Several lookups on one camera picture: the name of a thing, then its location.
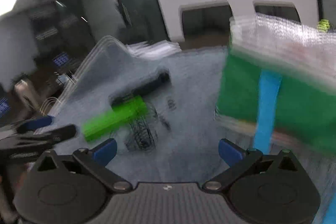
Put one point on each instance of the yellow black glove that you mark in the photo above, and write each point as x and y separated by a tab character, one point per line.
323	25

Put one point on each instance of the green glasses case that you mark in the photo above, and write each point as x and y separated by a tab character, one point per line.
113	119

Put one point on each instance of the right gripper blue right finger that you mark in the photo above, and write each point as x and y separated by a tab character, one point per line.
240	162

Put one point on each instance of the white papers on table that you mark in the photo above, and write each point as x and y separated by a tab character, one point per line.
154	51

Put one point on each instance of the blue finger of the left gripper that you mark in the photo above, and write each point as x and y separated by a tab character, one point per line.
56	134
34	124

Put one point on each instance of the black office chair right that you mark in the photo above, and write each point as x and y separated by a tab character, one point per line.
281	10

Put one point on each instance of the green insulated bag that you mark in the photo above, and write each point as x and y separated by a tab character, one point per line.
278	82

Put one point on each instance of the dark blue zipper pouch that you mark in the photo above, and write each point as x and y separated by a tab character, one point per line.
151	85

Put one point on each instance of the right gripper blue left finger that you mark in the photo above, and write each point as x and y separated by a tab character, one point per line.
94	162

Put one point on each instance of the grey fleece blanket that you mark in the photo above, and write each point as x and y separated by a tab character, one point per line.
173	148

